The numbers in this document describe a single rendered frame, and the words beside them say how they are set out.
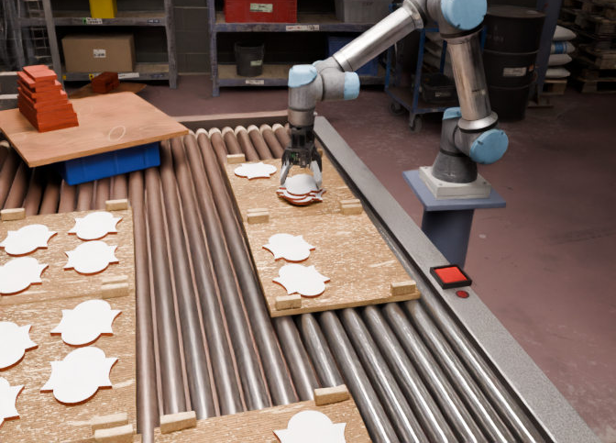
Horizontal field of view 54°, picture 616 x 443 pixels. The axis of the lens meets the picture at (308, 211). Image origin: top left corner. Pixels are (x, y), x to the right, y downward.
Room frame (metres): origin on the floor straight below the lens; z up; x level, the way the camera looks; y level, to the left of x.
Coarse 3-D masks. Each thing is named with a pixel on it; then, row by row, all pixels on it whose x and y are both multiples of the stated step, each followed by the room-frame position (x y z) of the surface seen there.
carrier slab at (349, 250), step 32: (256, 224) 1.45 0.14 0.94; (288, 224) 1.45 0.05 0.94; (320, 224) 1.46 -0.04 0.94; (352, 224) 1.47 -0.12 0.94; (256, 256) 1.29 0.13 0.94; (320, 256) 1.30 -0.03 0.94; (352, 256) 1.30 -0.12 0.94; (384, 256) 1.31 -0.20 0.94; (352, 288) 1.16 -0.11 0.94; (384, 288) 1.17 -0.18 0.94; (416, 288) 1.17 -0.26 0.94
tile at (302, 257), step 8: (272, 240) 1.35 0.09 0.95; (280, 240) 1.35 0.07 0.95; (288, 240) 1.35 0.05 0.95; (296, 240) 1.35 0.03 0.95; (264, 248) 1.32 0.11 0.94; (272, 248) 1.31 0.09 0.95; (280, 248) 1.31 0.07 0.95; (288, 248) 1.31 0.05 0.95; (296, 248) 1.32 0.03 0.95; (304, 248) 1.32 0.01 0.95; (312, 248) 1.32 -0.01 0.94; (280, 256) 1.27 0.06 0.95; (288, 256) 1.28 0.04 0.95; (296, 256) 1.28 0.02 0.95; (304, 256) 1.28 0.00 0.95
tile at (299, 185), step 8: (296, 176) 1.68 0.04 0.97; (304, 176) 1.69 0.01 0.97; (312, 176) 1.69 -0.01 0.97; (288, 184) 1.62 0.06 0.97; (296, 184) 1.62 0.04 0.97; (304, 184) 1.63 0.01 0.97; (312, 184) 1.63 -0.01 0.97; (288, 192) 1.58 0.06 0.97; (296, 192) 1.58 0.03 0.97; (304, 192) 1.58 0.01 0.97; (312, 192) 1.59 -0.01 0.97
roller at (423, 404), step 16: (272, 144) 2.08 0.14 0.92; (368, 320) 1.08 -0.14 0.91; (384, 320) 1.07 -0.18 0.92; (384, 336) 1.02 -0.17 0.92; (384, 352) 0.98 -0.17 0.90; (400, 352) 0.96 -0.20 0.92; (400, 368) 0.92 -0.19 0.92; (400, 384) 0.90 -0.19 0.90; (416, 384) 0.87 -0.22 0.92; (416, 400) 0.84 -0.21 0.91; (432, 400) 0.84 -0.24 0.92; (432, 416) 0.80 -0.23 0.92; (432, 432) 0.77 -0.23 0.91; (448, 432) 0.76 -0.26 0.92
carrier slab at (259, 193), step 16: (272, 160) 1.89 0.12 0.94; (272, 176) 1.76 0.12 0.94; (288, 176) 1.77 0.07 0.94; (336, 176) 1.78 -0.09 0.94; (240, 192) 1.64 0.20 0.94; (256, 192) 1.65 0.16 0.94; (272, 192) 1.65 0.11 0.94; (336, 192) 1.66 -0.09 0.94; (240, 208) 1.54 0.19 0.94; (272, 208) 1.54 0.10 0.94; (288, 208) 1.55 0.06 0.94; (304, 208) 1.55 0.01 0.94; (320, 208) 1.55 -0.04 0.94; (336, 208) 1.56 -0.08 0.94
